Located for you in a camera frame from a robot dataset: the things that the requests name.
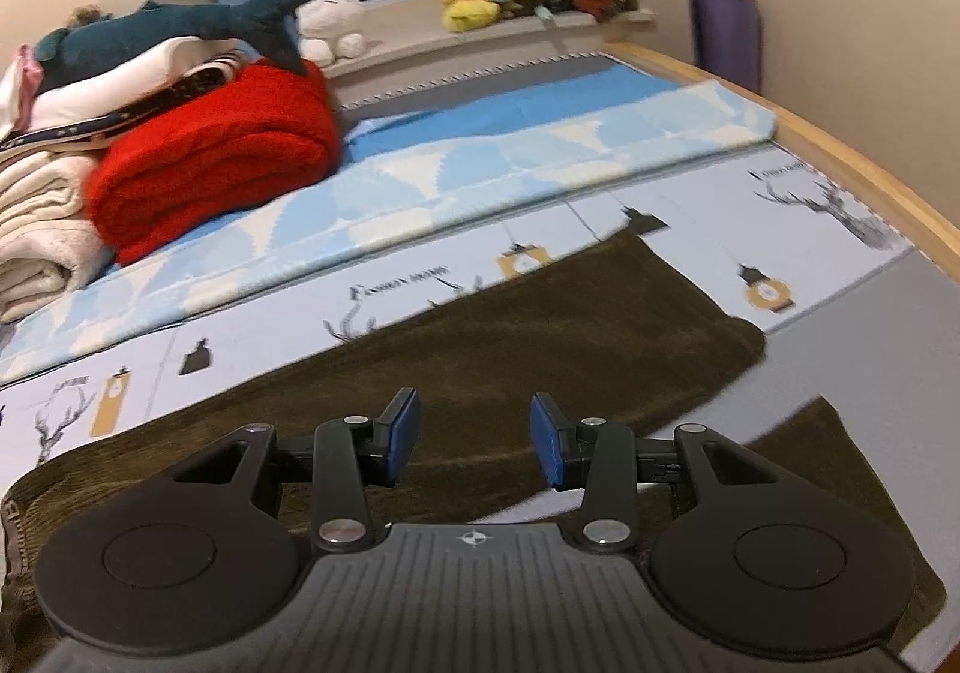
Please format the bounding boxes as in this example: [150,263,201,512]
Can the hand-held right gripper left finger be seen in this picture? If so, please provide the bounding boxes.
[169,388,423,555]

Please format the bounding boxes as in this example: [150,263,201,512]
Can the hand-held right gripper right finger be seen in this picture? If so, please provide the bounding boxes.
[529,392,790,555]

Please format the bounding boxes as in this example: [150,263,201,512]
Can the olive corduroy pants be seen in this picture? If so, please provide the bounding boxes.
[0,230,947,673]

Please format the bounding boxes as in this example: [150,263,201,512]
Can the deer print bed sheet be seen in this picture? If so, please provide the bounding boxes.
[0,142,960,673]

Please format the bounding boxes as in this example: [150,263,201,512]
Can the light blue patterned blanket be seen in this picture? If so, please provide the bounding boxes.
[0,67,779,386]

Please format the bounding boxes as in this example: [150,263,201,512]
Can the red folded blanket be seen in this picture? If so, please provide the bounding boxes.
[82,59,344,266]

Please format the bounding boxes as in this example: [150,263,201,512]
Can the grey mattress pad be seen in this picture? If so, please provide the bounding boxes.
[330,49,685,119]

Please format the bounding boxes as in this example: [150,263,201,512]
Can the white windowsill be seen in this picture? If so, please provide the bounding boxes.
[321,5,658,79]

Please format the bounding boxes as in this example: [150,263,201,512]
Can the white plush toy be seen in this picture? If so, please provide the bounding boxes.
[294,0,370,64]

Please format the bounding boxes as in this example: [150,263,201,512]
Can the cream folded quilt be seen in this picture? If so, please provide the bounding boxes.
[0,146,115,326]

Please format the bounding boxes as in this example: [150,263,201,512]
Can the purple box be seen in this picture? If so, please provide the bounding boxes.
[688,0,764,95]

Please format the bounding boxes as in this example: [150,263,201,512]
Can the dark star-print cloth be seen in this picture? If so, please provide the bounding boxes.
[0,53,248,154]

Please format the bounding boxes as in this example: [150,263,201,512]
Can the stack of folded pillows and sheets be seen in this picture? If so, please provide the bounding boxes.
[15,35,248,121]

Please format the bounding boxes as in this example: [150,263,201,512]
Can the dark teal shark plush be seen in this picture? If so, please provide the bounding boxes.
[34,0,328,79]

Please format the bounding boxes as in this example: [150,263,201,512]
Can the pink cloth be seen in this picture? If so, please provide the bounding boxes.
[10,43,43,121]

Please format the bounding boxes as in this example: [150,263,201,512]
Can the wooden bed frame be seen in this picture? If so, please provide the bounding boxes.
[604,39,960,271]

